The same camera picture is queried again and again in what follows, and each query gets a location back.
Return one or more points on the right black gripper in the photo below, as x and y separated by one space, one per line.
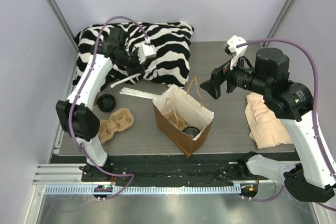
218 77

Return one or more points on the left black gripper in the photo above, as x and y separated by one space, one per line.
136 67

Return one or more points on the brown paper bag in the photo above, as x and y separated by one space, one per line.
194 113

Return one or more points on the black cup lid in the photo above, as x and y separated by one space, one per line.
193 131

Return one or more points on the cardboard cup carrier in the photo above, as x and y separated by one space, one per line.
119 121
176 121

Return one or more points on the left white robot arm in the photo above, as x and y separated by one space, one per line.
75 113

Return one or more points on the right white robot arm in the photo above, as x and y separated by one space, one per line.
309 180

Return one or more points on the zebra print pillow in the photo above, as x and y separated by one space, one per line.
172 44

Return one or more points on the beige folded cloth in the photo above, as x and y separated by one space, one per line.
265 129

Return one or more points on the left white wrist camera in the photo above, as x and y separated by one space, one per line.
146 51

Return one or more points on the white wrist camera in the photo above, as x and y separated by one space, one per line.
146 51
235 47

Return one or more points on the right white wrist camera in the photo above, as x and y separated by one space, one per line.
235 47

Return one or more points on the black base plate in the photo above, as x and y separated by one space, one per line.
199 170

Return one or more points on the white slotted cable duct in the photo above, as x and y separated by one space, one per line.
96 189

